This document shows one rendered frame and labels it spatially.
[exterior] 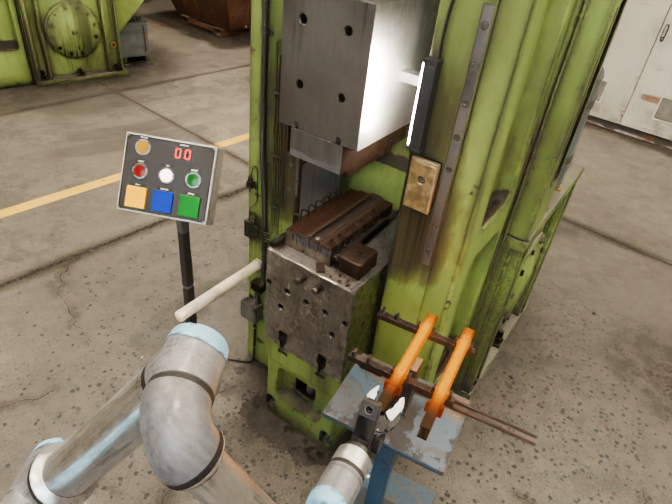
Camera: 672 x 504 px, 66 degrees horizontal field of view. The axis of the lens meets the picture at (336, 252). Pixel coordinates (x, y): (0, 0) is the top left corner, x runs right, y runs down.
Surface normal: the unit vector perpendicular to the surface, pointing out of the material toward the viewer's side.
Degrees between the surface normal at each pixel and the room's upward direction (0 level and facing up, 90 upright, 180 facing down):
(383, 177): 90
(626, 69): 90
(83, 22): 88
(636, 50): 90
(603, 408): 0
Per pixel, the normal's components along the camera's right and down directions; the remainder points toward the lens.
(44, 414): 0.10, -0.81
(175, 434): 0.17, -0.20
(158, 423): -0.20, -0.26
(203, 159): -0.11, 0.08
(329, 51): -0.57, 0.43
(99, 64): 0.66, 0.49
